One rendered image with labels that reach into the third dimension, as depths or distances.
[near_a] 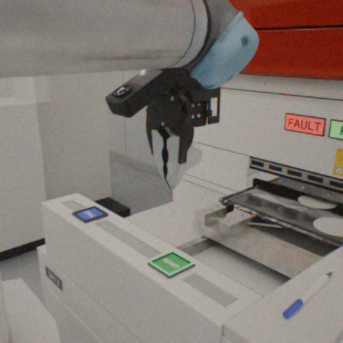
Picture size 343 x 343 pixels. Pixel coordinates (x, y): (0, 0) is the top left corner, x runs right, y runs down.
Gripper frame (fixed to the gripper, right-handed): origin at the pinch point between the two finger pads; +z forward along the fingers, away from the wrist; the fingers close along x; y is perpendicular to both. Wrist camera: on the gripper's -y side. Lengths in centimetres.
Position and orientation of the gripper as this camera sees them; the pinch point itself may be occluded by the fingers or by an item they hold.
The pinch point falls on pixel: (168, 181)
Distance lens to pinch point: 59.2
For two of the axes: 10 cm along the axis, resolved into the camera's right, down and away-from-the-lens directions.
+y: 7.5, -2.1, 6.2
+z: 0.0, 9.5, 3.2
